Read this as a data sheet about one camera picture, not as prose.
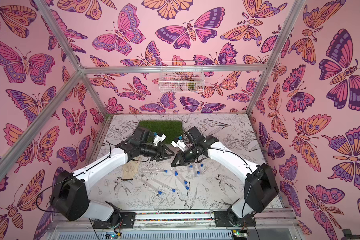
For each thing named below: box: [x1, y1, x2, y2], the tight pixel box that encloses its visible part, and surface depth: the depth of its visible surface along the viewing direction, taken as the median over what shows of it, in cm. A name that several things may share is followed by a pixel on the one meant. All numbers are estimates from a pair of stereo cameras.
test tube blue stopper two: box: [174, 170, 190, 190], surface depth 87 cm
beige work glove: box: [121, 158, 141, 181], surface depth 91 cm
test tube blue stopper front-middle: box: [151, 177, 176, 193], surface depth 87 cm
